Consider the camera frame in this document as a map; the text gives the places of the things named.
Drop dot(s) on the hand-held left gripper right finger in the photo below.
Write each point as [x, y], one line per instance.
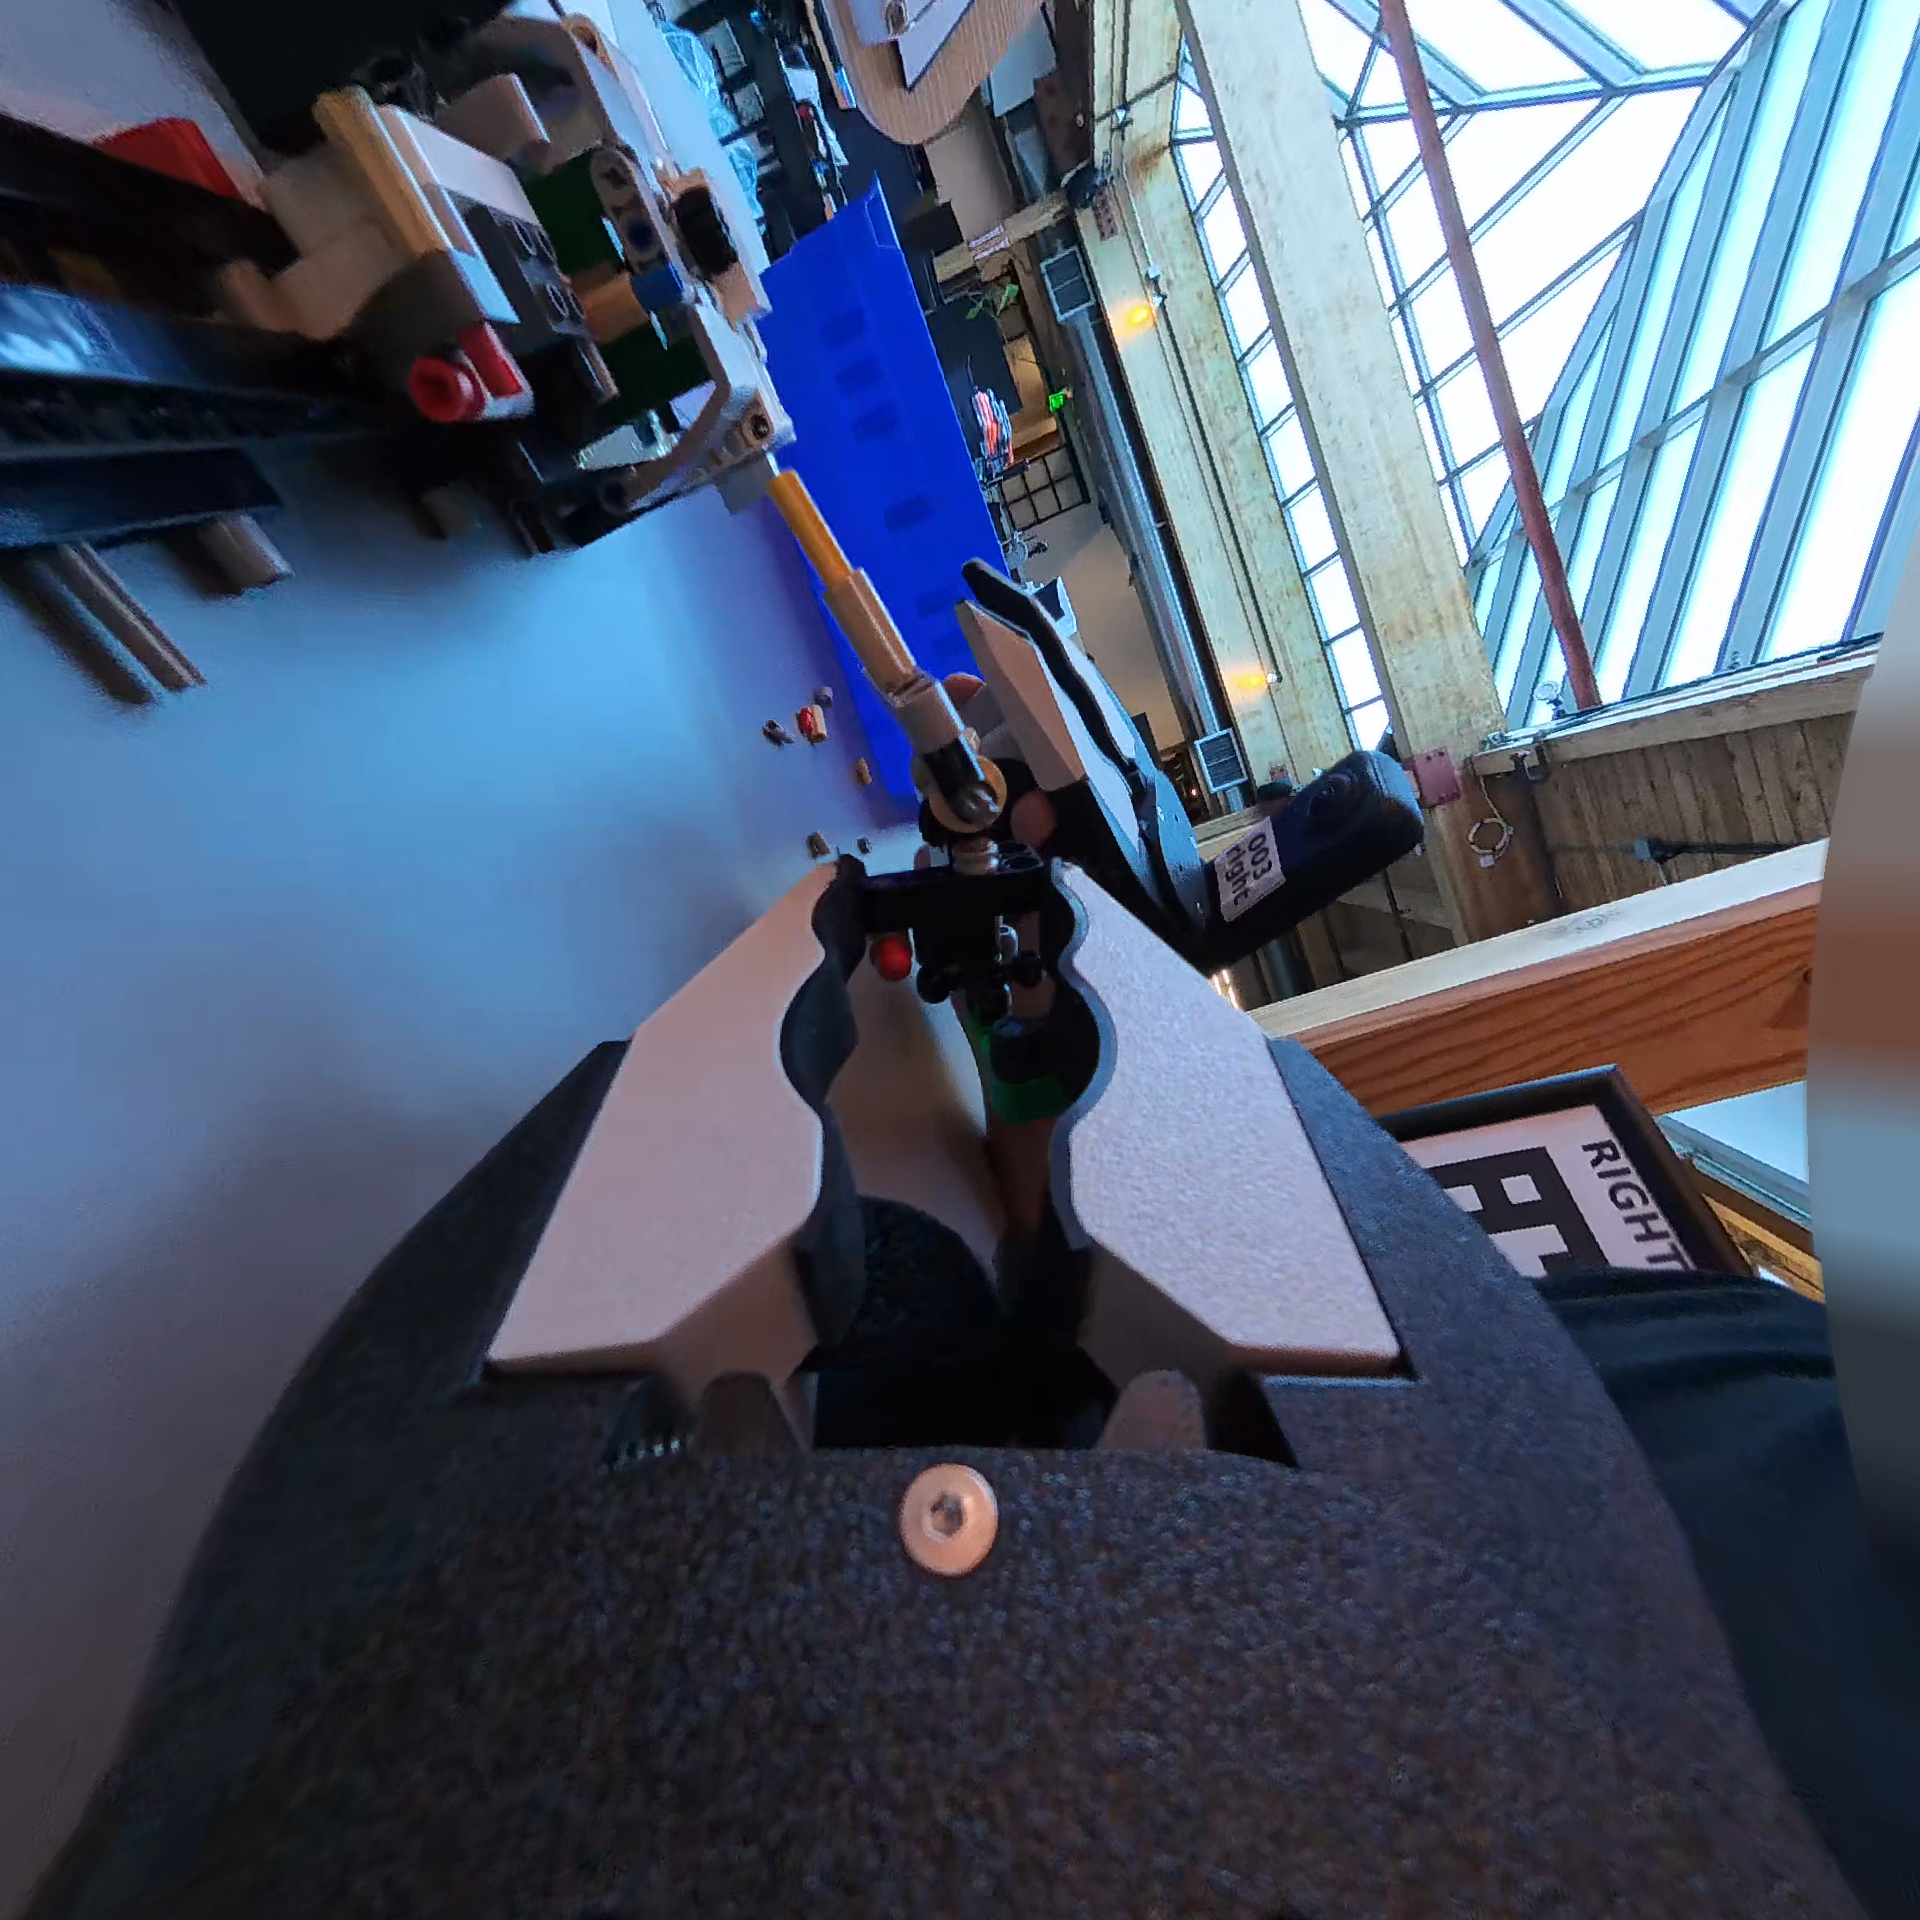
[1230, 1201]

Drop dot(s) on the green lego angle beam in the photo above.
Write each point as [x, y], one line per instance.
[1028, 1073]

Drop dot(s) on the blue plastic bin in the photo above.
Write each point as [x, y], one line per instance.
[885, 493]

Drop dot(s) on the grey air duct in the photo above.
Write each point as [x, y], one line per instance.
[1141, 493]

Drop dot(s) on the person's right hand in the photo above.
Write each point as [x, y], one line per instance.
[990, 749]

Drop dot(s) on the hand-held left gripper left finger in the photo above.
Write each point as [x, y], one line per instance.
[676, 1201]

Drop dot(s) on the white black lego truck model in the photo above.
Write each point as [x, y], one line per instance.
[375, 299]

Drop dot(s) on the wall vent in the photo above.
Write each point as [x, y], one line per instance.
[1068, 282]
[1224, 761]

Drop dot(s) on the framed marker sign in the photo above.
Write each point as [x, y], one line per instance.
[1576, 1185]

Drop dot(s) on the wooden post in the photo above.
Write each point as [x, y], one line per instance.
[1576, 989]

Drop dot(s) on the wooden column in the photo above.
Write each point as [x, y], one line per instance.
[1320, 375]

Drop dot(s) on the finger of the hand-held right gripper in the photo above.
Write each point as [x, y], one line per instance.
[1060, 629]
[1036, 705]

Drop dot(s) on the stack of colourful packets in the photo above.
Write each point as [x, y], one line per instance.
[994, 416]

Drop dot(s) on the lego gear subassembly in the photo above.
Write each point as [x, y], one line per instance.
[962, 900]

